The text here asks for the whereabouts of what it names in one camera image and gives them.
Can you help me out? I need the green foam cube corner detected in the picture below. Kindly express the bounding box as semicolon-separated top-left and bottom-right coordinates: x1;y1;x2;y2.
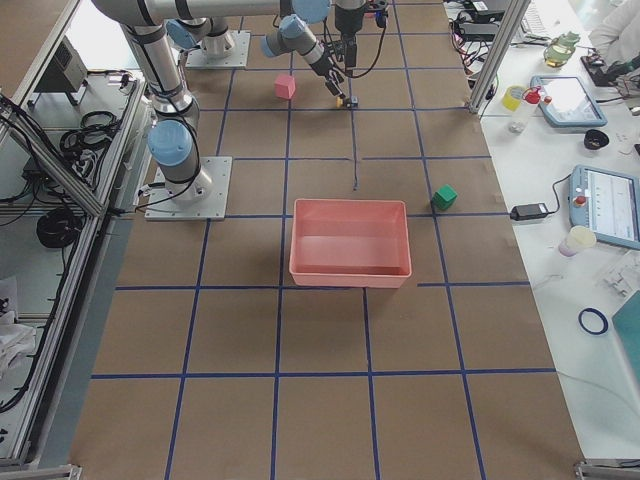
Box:
431;184;458;211

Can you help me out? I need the green glass jar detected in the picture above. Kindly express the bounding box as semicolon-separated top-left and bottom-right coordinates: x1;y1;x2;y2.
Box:
543;31;581;68

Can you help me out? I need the yellow tape roll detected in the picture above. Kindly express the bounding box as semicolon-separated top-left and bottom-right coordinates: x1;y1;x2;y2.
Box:
501;85;526;112

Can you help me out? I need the pink plastic bin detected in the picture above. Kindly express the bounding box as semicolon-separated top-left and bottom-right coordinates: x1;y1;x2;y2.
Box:
289;199;412;288

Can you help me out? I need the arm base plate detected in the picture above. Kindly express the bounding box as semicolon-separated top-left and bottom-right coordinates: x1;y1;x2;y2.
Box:
186;30;251;70
144;156;233;221

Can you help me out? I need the red cap bottle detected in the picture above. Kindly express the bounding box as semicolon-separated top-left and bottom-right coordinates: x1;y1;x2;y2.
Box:
508;85;552;134

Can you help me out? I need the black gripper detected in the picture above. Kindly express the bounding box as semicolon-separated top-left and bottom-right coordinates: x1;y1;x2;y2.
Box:
310;34;357;99
334;0;389;35

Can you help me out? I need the teach pendant far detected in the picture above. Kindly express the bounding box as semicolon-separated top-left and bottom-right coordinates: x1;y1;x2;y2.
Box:
530;75;608;129

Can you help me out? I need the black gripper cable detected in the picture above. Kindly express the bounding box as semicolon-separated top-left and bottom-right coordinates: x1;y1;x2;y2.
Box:
319;9;392;80

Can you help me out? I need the black bowl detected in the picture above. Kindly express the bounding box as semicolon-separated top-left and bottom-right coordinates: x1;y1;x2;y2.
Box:
583;129;610;151

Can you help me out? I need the black power brick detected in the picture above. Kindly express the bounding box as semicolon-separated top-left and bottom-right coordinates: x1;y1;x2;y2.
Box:
509;203;550;221

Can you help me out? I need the teach pendant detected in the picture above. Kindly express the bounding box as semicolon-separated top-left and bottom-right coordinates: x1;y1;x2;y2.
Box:
530;75;608;129
568;165;639;250

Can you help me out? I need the yellow push button switch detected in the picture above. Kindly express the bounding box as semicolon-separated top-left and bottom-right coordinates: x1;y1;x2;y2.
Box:
336;95;359;110

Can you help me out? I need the white paper cup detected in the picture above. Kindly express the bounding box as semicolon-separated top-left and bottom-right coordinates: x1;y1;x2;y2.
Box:
558;225;597;257

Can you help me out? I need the teach pendant near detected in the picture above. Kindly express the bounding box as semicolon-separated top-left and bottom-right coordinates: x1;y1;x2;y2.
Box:
568;165;639;250

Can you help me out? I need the aluminium frame post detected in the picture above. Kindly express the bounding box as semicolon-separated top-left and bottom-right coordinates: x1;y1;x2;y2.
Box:
467;0;530;113

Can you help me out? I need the pink foam cube centre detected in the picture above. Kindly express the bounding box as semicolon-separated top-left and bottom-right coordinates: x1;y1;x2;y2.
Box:
274;74;296;100

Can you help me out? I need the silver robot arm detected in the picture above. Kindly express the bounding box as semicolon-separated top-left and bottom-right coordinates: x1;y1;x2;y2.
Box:
94;1;387;120
166;14;347;106

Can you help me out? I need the blue tape roll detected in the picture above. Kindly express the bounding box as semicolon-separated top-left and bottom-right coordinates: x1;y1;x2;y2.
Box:
578;307;609;336

